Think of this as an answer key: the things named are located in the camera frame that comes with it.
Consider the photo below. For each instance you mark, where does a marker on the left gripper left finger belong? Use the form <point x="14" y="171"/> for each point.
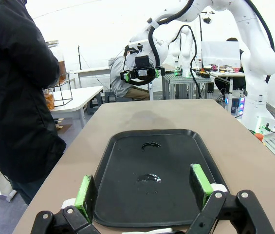
<point x="88" y="200"/>

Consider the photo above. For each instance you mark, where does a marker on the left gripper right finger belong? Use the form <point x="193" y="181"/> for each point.
<point x="200" y="185"/>

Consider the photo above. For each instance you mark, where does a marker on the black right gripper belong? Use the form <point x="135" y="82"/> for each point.
<point x="144" y="72"/>

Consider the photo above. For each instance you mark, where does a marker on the tall clear plastic cup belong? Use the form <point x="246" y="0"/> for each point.
<point x="49" y="100"/>

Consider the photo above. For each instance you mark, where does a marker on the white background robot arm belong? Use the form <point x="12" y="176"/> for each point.
<point x="184" y="48"/>

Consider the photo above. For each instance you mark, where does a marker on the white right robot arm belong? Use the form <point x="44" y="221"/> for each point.
<point x="259" y="61"/>

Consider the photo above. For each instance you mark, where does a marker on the seated person grey hoodie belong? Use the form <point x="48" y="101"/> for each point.
<point x="117" y="78"/>

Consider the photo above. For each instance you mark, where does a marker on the black plastic serving tray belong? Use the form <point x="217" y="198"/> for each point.
<point x="156" y="195"/>

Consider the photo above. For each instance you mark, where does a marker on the long white desk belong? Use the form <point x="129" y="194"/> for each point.
<point x="91" y="70"/>

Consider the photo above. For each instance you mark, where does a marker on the grey plastic stool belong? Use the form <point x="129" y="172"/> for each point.
<point x="95" y="102"/>

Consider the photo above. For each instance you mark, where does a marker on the white side table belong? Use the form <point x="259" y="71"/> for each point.
<point x="83" y="97"/>

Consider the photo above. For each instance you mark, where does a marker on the small orange object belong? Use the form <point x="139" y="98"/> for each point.
<point x="259" y="137"/>

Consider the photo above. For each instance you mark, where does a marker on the glass tea dispenser jar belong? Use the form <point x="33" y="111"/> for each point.
<point x="61" y="63"/>

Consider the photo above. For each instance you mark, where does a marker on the computer with coloured fans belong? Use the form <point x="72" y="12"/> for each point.
<point x="235" y="103"/>

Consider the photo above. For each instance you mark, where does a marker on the person behind monitor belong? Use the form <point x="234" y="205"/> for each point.
<point x="232" y="39"/>

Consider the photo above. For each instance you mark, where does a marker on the person in black jacket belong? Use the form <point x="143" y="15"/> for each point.
<point x="10" y="97"/>

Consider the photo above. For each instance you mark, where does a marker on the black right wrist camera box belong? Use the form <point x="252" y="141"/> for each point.
<point x="142" y="61"/>

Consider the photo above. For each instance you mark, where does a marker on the aluminium frame stand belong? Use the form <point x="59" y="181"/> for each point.
<point x="176" y="85"/>

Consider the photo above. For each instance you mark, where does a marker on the overhead camera on pole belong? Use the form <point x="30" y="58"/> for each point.
<point x="207" y="19"/>

